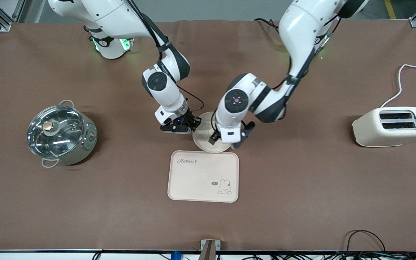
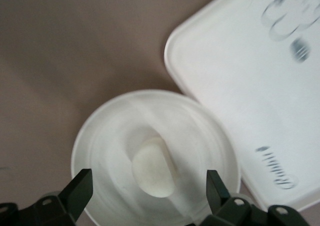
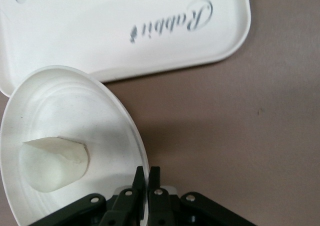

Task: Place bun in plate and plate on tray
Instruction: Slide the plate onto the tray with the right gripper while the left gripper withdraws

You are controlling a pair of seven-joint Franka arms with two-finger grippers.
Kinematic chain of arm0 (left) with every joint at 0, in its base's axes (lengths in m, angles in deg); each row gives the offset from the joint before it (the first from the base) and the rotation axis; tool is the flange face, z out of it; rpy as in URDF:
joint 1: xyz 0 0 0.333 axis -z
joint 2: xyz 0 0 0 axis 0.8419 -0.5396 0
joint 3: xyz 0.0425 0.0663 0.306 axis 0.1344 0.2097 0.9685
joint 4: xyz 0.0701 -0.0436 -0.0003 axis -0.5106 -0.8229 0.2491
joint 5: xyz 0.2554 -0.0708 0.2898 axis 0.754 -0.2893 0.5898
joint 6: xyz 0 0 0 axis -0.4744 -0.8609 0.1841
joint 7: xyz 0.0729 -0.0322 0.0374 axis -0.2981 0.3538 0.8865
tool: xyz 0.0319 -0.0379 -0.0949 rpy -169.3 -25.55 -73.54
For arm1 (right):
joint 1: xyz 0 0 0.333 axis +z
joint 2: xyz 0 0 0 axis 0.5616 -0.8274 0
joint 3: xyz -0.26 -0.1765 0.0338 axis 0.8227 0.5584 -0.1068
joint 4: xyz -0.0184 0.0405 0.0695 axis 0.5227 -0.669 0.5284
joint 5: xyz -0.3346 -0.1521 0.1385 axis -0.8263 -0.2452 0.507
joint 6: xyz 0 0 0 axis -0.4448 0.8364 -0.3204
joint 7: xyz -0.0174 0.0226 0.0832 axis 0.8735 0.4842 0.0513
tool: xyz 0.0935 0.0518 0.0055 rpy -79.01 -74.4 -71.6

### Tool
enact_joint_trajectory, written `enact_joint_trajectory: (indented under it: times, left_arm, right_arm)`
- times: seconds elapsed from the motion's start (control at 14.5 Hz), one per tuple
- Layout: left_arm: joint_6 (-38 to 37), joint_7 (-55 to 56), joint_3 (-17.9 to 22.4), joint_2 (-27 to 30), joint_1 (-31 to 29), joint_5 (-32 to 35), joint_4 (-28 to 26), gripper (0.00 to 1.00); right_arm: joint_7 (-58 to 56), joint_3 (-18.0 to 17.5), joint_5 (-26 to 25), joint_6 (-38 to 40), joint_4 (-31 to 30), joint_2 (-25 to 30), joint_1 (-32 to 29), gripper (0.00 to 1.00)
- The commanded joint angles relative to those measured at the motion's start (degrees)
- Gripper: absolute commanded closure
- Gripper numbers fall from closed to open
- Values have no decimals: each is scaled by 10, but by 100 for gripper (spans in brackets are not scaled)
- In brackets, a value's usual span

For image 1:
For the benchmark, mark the round cream plate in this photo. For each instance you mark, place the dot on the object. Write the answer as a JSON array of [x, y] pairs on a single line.
[[204, 139]]

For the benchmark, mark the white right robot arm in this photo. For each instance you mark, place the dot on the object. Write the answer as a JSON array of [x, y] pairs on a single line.
[[114, 14]]

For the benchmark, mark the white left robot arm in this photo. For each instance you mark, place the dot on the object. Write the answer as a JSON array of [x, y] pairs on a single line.
[[302, 25]]

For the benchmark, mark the cream rabbit print tray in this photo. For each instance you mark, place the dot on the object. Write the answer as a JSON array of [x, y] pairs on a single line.
[[193, 180]]

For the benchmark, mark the silver electric cooking pot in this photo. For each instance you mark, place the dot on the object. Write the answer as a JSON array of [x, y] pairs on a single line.
[[87, 142]]

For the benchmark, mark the brown table mat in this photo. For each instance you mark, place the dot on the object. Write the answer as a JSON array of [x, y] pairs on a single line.
[[302, 198]]

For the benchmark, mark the glass pot lid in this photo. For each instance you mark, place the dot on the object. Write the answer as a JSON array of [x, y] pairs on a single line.
[[61, 139]]

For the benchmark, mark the small blue round object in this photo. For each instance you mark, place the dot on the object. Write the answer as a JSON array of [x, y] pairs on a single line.
[[176, 256]]

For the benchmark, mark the cream two-slot toaster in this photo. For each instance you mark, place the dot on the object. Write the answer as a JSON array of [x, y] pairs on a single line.
[[370, 130]]

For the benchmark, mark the grey metal camera bracket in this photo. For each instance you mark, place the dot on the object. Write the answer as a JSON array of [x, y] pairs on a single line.
[[209, 247]]

